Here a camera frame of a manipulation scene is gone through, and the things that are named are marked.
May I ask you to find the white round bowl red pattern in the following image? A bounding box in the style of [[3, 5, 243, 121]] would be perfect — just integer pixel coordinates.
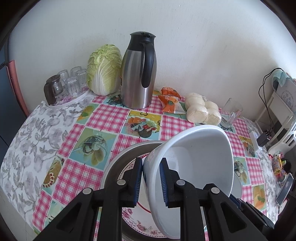
[[231, 174, 242, 198]]

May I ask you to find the white floral tray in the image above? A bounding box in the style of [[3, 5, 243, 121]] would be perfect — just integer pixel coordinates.
[[47, 89, 91, 109]]

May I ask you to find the smartphone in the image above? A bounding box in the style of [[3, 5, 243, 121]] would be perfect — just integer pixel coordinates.
[[276, 173, 294, 206]]

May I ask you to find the drinking glass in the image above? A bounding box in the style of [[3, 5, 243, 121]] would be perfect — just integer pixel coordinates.
[[65, 77, 81, 97], [58, 69, 69, 83], [71, 66, 82, 76], [76, 69, 87, 89]]

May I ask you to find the floral porcelain plate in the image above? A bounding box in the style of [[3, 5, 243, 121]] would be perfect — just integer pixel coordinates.
[[117, 159, 170, 238]]

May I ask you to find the bag of steamed buns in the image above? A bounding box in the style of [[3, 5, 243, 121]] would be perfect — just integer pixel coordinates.
[[185, 92, 222, 126]]

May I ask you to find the checkered picture tablecloth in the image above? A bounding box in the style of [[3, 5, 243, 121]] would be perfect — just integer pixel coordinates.
[[0, 90, 278, 241]]

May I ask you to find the orange snack packet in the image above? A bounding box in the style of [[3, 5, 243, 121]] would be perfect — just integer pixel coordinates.
[[158, 87, 186, 114]]

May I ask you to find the black cable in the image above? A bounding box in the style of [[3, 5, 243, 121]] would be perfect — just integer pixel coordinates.
[[258, 67, 286, 137]]

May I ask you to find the drinking glass right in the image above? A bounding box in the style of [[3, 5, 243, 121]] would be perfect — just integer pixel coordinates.
[[76, 69, 87, 89]]

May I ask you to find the white shelf rack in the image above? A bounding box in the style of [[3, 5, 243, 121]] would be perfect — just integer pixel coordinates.
[[255, 79, 295, 156]]

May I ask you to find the black power adapter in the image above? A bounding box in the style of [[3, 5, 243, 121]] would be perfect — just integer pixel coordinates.
[[256, 132, 271, 147]]

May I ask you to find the white square bowl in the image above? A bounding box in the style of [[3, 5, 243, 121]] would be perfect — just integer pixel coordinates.
[[143, 125, 234, 239]]

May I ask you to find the colourful candy packet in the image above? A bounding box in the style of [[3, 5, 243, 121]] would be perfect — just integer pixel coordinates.
[[271, 151, 287, 182]]

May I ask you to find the white power strip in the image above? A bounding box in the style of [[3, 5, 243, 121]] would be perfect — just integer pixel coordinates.
[[249, 131, 262, 152]]

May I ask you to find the napa cabbage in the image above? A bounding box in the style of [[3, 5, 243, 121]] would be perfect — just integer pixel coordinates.
[[87, 44, 122, 96]]

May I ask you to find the drinking glass front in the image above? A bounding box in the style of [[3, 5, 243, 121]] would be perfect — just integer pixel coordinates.
[[65, 77, 81, 97]]

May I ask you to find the pink chair back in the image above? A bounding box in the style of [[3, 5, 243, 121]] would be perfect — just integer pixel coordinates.
[[6, 60, 30, 117]]

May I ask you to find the drinking glass back middle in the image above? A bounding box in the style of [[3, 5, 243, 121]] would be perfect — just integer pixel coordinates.
[[71, 66, 82, 76]]

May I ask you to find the steel thermos jug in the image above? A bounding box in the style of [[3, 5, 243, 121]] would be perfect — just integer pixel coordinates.
[[121, 32, 157, 109]]

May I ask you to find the large steel basin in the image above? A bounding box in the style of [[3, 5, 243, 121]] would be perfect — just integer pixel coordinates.
[[100, 141, 169, 240]]

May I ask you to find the drinking glass back left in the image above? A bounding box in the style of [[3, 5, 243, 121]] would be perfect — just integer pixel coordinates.
[[58, 69, 69, 83]]

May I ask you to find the clear glass mug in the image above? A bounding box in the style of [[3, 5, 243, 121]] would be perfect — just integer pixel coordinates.
[[221, 98, 243, 128]]

